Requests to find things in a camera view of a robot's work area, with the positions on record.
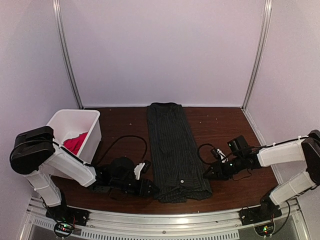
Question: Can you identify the right round circuit board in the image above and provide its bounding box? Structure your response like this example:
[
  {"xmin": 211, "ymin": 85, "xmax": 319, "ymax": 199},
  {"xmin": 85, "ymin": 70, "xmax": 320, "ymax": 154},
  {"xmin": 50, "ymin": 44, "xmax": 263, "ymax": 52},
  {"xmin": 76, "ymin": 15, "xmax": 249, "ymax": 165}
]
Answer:
[{"xmin": 254, "ymin": 222, "xmax": 275, "ymax": 238}]

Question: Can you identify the aluminium frame post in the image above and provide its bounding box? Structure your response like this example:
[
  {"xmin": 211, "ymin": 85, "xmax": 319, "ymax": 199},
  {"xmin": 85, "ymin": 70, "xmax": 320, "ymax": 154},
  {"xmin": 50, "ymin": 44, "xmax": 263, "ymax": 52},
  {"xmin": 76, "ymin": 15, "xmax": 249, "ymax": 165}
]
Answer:
[
  {"xmin": 52, "ymin": 0, "xmax": 84, "ymax": 110},
  {"xmin": 241, "ymin": 0, "xmax": 273, "ymax": 111}
]

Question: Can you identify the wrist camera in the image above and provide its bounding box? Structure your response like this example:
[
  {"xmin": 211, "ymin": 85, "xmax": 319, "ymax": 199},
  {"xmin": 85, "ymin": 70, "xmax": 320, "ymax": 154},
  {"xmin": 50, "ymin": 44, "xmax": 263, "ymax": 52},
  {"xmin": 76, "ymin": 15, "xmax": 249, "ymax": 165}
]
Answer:
[
  {"xmin": 133, "ymin": 160, "xmax": 152, "ymax": 180},
  {"xmin": 210, "ymin": 148, "xmax": 229, "ymax": 163}
]

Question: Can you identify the front aluminium rail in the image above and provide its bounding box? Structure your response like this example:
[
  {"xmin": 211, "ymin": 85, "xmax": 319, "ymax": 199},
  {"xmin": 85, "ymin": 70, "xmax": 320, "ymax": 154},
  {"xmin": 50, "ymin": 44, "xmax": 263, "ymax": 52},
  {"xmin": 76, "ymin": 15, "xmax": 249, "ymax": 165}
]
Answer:
[{"xmin": 17, "ymin": 198, "xmax": 311, "ymax": 240}]

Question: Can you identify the left aluminium frame post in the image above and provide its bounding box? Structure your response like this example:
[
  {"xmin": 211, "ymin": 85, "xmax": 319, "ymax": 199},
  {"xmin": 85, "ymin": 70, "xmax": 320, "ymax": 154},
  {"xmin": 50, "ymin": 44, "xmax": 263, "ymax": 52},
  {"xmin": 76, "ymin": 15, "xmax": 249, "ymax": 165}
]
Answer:
[{"xmin": 52, "ymin": 0, "xmax": 84, "ymax": 110}]

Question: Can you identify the round circuit board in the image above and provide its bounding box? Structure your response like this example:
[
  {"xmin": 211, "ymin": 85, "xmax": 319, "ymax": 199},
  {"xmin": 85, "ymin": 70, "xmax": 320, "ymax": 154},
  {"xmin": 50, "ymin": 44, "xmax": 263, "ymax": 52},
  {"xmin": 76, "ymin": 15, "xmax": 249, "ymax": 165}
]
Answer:
[
  {"xmin": 254, "ymin": 222, "xmax": 275, "ymax": 238},
  {"xmin": 53, "ymin": 222, "xmax": 75, "ymax": 238}
]

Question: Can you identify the dark pinstriped shirt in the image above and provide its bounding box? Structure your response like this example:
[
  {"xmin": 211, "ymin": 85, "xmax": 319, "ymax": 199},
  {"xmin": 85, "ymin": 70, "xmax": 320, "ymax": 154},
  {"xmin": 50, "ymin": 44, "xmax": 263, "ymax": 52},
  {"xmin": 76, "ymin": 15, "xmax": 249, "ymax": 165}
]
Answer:
[{"xmin": 146, "ymin": 102, "xmax": 213, "ymax": 204}]

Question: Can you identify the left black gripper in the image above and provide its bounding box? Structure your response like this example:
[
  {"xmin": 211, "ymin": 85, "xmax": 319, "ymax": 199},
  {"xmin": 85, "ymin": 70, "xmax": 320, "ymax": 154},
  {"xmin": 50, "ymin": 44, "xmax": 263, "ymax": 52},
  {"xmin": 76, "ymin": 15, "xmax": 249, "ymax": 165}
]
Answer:
[{"xmin": 111, "ymin": 177, "xmax": 161, "ymax": 198}]

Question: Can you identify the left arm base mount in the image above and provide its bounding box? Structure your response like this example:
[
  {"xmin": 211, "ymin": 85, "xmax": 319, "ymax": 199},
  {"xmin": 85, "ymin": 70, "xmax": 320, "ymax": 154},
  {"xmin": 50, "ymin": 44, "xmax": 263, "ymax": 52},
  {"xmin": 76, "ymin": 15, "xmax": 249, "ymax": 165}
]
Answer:
[{"xmin": 43, "ymin": 196, "xmax": 90, "ymax": 227}]

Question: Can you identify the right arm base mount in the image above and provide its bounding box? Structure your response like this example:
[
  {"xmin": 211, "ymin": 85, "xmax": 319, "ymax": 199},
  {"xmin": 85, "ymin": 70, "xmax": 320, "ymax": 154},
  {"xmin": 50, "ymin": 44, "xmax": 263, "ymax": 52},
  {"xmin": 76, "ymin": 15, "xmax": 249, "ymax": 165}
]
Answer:
[{"xmin": 239, "ymin": 195, "xmax": 282, "ymax": 226}]

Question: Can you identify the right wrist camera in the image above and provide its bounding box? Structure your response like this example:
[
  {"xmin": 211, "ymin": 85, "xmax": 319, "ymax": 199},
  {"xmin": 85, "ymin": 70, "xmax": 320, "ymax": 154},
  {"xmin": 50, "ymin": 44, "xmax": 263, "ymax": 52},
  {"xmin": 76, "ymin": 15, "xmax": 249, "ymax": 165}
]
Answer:
[{"xmin": 210, "ymin": 148, "xmax": 229, "ymax": 163}]

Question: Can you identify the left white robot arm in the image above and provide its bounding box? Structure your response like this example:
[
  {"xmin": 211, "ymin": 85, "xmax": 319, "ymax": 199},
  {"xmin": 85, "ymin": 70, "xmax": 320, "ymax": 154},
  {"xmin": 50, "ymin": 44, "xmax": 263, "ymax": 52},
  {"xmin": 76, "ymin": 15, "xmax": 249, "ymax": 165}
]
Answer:
[{"xmin": 9, "ymin": 126, "xmax": 159, "ymax": 222}]

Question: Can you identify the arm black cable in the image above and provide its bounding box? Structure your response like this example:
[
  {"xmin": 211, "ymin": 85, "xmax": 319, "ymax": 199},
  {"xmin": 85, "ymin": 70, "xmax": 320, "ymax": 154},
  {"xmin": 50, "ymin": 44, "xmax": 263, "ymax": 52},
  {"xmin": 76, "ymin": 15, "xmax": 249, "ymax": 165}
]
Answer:
[
  {"xmin": 197, "ymin": 143, "xmax": 218, "ymax": 166},
  {"xmin": 94, "ymin": 135, "xmax": 148, "ymax": 171}
]

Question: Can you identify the right aluminium frame post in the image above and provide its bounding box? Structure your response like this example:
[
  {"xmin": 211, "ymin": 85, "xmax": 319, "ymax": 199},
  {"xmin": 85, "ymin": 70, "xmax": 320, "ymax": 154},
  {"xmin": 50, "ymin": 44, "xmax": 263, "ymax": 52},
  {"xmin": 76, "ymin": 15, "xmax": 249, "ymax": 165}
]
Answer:
[{"xmin": 241, "ymin": 0, "xmax": 273, "ymax": 111}]

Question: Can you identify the left round circuit board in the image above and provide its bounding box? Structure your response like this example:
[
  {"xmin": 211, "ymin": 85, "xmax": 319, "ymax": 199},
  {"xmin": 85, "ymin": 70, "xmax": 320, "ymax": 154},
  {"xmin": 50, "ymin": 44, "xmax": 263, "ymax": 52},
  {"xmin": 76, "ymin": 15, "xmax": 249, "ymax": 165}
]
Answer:
[{"xmin": 53, "ymin": 222, "xmax": 75, "ymax": 238}]

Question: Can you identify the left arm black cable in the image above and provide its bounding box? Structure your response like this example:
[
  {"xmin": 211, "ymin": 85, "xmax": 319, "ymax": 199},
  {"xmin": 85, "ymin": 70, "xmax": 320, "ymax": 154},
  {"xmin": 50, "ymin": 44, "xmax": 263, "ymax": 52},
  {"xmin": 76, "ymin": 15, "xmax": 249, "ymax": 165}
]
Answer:
[{"xmin": 94, "ymin": 135, "xmax": 148, "ymax": 171}]

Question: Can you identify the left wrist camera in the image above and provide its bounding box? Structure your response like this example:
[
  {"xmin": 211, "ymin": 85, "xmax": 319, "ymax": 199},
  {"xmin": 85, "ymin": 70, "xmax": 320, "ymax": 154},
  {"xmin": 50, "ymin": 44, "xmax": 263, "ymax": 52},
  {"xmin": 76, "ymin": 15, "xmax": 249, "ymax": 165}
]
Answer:
[{"xmin": 133, "ymin": 160, "xmax": 152, "ymax": 180}]

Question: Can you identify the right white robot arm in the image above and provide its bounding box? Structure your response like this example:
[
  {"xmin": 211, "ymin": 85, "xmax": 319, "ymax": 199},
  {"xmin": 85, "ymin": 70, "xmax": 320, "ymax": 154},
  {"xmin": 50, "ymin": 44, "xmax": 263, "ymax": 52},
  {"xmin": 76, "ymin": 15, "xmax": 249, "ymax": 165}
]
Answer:
[{"xmin": 203, "ymin": 130, "xmax": 320, "ymax": 221}]

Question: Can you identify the red garment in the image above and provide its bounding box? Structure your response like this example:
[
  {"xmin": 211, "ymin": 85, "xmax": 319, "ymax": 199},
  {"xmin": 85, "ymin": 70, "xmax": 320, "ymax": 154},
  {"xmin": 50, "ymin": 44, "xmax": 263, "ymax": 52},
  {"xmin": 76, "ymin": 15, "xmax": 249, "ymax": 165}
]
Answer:
[{"xmin": 63, "ymin": 132, "xmax": 88, "ymax": 155}]

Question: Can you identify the white plastic laundry bin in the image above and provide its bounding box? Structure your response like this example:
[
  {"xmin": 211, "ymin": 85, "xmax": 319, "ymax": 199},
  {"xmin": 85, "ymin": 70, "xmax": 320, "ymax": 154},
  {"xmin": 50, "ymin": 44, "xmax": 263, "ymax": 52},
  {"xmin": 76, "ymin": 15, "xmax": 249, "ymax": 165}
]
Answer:
[{"xmin": 44, "ymin": 109, "xmax": 102, "ymax": 181}]

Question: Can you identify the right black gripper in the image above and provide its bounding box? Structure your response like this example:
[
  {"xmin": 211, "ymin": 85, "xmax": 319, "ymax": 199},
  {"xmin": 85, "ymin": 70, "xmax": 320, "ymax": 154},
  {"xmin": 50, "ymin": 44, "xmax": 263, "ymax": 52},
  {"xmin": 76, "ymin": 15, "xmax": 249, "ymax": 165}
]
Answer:
[{"xmin": 203, "ymin": 156, "xmax": 245, "ymax": 182}]

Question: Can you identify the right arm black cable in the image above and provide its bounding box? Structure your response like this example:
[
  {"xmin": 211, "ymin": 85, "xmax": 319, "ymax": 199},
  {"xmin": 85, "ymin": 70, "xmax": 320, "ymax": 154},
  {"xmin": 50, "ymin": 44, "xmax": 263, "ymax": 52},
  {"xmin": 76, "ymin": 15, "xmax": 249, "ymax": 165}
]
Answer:
[{"xmin": 197, "ymin": 143, "xmax": 218, "ymax": 166}]

